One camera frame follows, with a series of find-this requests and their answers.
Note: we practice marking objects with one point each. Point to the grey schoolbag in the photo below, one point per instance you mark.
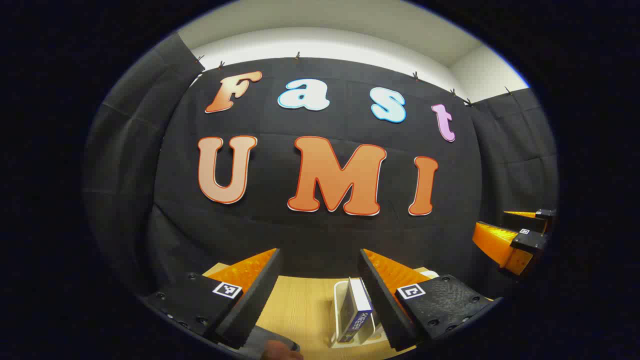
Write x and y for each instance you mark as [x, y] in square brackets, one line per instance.
[270, 337]

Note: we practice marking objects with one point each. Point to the blue cover book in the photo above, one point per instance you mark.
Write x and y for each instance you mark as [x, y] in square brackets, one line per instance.
[352, 310]

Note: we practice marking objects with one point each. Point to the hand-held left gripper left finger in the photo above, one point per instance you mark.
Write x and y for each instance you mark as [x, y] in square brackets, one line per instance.
[252, 300]

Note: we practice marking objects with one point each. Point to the black backdrop cloth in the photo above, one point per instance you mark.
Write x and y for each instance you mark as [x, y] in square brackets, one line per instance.
[300, 230]

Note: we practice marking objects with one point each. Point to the white bookshelf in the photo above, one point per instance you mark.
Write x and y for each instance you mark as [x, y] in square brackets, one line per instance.
[337, 300]

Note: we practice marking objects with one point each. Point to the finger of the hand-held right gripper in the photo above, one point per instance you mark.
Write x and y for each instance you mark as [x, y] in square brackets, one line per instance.
[530, 219]
[500, 242]

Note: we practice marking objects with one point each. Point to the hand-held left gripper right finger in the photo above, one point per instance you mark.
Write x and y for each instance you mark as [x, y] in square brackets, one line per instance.
[382, 300]

